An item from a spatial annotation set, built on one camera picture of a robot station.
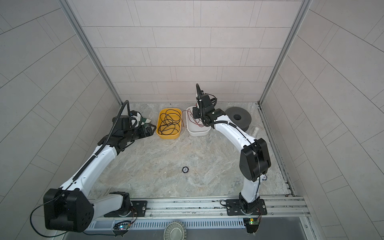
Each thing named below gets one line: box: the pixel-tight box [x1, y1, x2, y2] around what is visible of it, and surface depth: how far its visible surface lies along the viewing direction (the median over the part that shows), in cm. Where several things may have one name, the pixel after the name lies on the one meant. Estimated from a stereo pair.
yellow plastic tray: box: [156, 108, 182, 140], surface depth 106 cm
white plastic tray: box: [186, 106, 211, 137], surface depth 100 cm
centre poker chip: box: [182, 166, 189, 174], surface depth 86 cm
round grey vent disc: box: [163, 220, 187, 240], surface depth 66 cm
